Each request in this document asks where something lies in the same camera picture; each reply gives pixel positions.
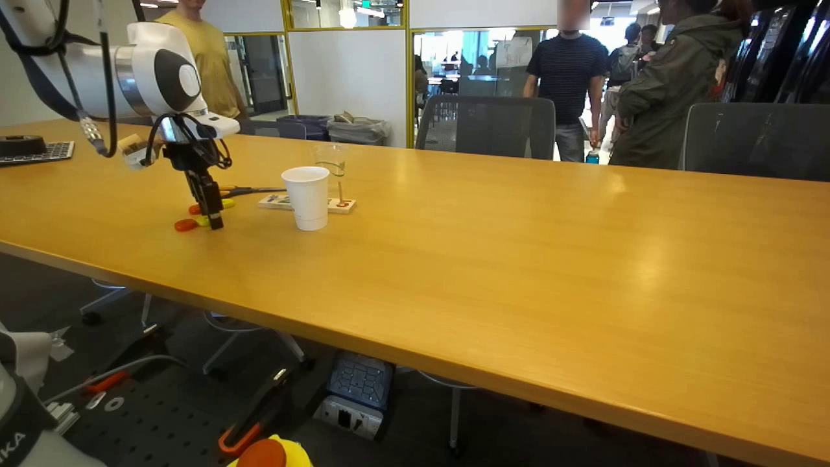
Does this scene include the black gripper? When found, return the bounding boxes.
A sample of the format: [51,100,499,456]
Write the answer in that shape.
[164,138,234,233]

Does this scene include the white paper cup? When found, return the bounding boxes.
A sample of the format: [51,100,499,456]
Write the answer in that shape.
[277,163,332,233]

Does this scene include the dark blue storage bin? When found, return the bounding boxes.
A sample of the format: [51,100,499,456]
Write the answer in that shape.
[275,111,334,142]

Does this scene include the clear plastic cup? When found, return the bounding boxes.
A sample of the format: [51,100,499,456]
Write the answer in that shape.
[320,142,350,211]

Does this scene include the man in yellow shirt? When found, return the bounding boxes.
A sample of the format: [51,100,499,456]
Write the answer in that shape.
[155,0,246,121]

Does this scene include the grey laptop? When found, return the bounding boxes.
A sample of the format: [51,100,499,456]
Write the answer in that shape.
[0,141,77,170]

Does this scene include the grey storage bin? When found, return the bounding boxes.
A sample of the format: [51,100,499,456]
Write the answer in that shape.
[324,113,396,148]

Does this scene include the yellow framed glass partition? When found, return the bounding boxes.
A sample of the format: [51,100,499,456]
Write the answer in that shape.
[185,0,573,150]

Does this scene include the flat black device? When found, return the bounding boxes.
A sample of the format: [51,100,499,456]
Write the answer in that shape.
[0,134,51,161]

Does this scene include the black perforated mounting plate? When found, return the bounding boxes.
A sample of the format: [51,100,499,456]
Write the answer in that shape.
[42,340,295,467]

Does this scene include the grey blue box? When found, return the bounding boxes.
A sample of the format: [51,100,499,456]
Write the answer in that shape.
[324,349,400,414]

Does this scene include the grey mesh chair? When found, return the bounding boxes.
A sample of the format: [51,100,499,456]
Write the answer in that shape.
[678,100,830,183]
[415,91,561,161]

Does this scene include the man in black t-shirt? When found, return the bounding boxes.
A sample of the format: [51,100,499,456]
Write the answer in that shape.
[520,0,613,167]

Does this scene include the woman in olive jacket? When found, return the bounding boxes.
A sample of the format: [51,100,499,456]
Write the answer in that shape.
[616,0,758,170]

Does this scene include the yellow black handled scissors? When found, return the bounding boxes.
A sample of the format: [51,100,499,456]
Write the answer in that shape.
[216,182,288,203]

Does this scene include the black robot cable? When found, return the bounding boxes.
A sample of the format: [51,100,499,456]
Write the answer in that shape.
[0,0,236,170]

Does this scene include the small red handled tool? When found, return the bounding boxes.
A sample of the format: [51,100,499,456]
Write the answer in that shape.
[84,370,129,399]

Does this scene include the black clamp orange handle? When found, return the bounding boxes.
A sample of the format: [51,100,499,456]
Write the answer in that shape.
[216,365,293,461]

